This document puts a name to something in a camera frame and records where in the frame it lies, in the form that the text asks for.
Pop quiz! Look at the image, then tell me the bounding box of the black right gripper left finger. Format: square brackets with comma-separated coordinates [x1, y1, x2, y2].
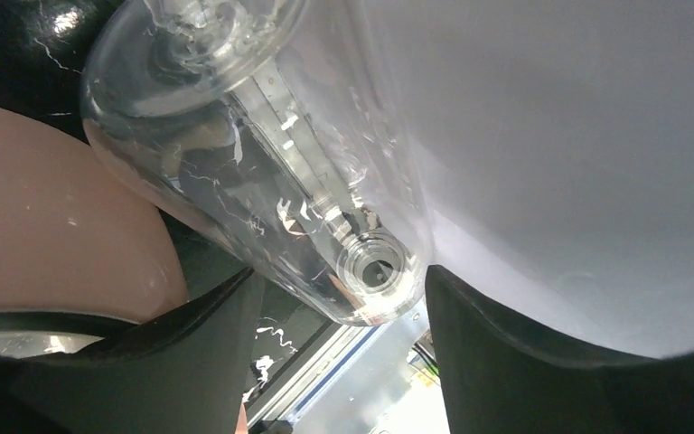
[0, 269, 265, 433]

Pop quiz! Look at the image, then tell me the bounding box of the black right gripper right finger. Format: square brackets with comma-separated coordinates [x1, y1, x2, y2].
[426, 265, 694, 433]

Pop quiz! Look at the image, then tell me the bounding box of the steel bowl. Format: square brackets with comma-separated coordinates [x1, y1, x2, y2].
[0, 310, 139, 361]

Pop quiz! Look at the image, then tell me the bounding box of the clear plastic water bottle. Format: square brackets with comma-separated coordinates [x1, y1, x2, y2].
[81, 1, 432, 326]

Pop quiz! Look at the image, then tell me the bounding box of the pink double pet bowl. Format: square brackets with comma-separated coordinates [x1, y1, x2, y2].
[0, 108, 189, 323]

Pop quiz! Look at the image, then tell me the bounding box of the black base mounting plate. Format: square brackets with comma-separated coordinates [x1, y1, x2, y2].
[241, 299, 450, 434]

